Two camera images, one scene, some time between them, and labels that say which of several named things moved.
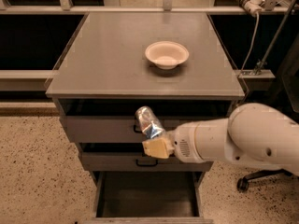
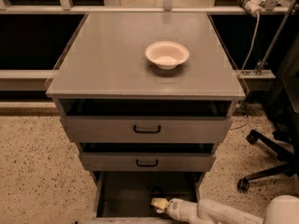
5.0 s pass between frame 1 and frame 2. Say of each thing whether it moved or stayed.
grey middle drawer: stayed
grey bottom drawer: stayed
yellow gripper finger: moved
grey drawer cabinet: stayed
